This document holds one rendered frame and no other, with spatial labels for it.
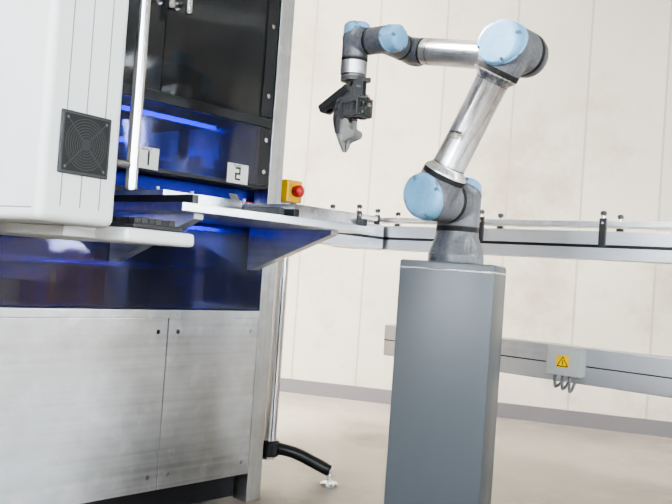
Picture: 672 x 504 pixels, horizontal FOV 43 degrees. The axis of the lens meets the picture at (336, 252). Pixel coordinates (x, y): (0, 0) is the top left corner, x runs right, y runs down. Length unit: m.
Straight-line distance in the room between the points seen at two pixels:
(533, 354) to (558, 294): 1.83
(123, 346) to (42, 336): 0.25
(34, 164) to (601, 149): 3.71
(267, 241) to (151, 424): 0.63
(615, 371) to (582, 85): 2.38
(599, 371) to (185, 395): 1.32
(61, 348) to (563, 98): 3.37
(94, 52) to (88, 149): 0.18
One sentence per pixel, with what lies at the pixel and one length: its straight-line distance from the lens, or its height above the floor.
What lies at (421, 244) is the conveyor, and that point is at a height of 0.87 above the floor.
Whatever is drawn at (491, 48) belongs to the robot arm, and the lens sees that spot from 2.17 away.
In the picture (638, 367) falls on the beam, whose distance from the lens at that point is 2.88.
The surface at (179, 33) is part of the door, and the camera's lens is 2.56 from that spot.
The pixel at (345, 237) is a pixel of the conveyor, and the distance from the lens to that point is 3.18.
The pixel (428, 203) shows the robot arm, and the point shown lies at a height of 0.93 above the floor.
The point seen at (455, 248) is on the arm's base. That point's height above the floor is 0.83.
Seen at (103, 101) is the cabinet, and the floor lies 1.04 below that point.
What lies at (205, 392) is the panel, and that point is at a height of 0.36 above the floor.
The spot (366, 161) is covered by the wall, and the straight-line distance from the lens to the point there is 5.08.
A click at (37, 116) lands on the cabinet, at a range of 1.64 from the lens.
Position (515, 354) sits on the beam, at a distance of 3.07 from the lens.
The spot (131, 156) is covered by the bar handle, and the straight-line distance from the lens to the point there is 1.77.
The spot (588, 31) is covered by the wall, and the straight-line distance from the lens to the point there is 5.04.
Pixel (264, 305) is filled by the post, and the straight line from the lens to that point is 2.74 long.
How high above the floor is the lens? 0.75
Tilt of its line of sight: 1 degrees up
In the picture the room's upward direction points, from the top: 4 degrees clockwise
